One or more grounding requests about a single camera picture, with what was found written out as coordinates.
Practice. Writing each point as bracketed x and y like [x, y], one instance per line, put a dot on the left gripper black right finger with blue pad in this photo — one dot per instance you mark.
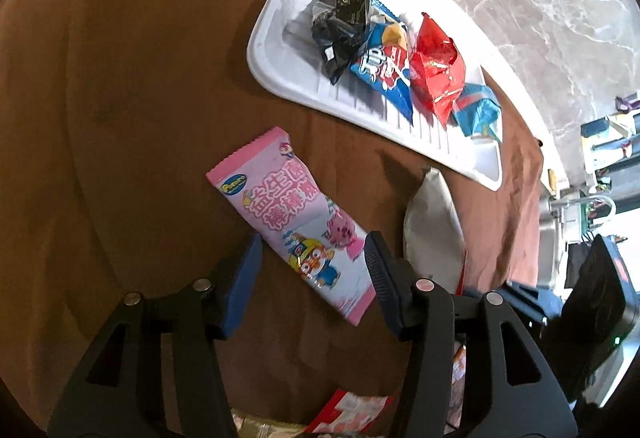
[509, 389]

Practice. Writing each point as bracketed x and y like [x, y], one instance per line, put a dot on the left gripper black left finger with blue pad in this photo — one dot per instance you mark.
[152, 369]

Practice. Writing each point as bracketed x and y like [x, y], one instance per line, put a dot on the beige gold snack packet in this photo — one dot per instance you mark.
[250, 426]

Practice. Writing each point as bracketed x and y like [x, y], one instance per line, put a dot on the red white snack packet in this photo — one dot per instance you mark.
[347, 412]

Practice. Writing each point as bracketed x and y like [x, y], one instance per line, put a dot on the white cream snack packet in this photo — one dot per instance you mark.
[433, 238]

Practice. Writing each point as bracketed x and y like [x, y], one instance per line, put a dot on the pink cartoon snack packet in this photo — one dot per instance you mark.
[274, 191]

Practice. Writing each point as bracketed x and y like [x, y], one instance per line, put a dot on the black snack bag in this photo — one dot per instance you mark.
[340, 29]

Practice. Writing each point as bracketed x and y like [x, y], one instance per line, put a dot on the black monitor screen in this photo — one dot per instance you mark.
[599, 314]

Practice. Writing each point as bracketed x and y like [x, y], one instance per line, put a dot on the light blue snack bag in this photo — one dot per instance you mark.
[478, 113]

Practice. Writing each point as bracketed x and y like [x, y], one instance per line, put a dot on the red snack bag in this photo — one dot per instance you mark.
[437, 71]

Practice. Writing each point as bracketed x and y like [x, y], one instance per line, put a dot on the brown tablecloth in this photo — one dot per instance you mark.
[112, 112]

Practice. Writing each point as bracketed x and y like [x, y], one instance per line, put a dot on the blue chips bag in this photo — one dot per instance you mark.
[384, 64]

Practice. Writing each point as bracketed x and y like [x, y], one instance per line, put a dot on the white plastic tray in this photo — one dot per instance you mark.
[283, 58]

